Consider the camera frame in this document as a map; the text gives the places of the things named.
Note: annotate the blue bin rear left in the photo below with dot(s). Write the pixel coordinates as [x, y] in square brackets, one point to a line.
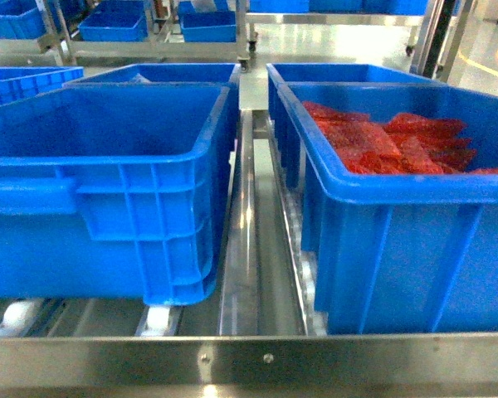
[221, 73]

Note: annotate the blue bin rear right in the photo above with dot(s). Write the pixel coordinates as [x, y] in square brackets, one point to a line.
[334, 73]

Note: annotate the stainless steel shelf rack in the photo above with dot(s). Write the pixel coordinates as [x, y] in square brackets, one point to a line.
[458, 361]

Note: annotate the empty blue bin front left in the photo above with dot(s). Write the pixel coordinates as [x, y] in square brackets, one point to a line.
[115, 191]

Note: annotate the blue bin with red bags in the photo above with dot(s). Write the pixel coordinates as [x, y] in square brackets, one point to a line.
[404, 253]

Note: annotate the blue bin far left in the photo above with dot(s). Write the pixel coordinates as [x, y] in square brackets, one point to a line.
[18, 83]

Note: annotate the red bubble wrap bags pile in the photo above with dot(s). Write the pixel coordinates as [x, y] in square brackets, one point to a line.
[408, 144]

